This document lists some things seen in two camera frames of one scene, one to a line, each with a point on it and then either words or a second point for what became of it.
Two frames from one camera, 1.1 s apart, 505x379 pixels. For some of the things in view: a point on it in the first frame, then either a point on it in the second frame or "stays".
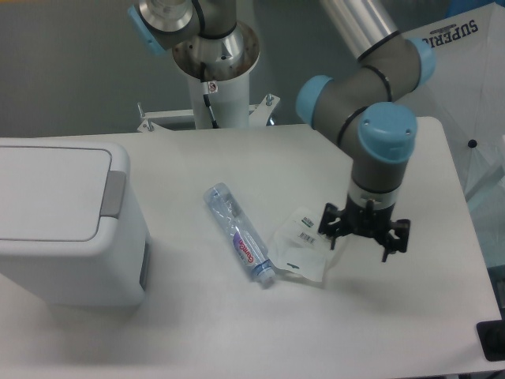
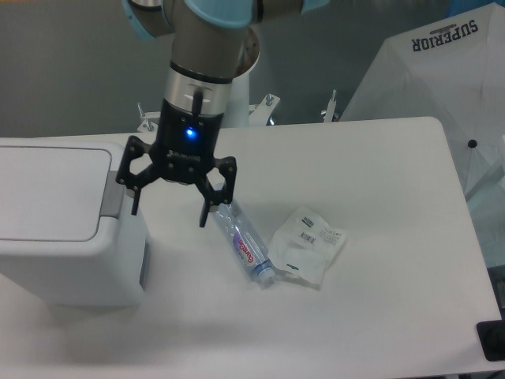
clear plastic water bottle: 240,232 stays
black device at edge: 491,334 stays
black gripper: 376,222 -> 185,142
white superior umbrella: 467,91 stays
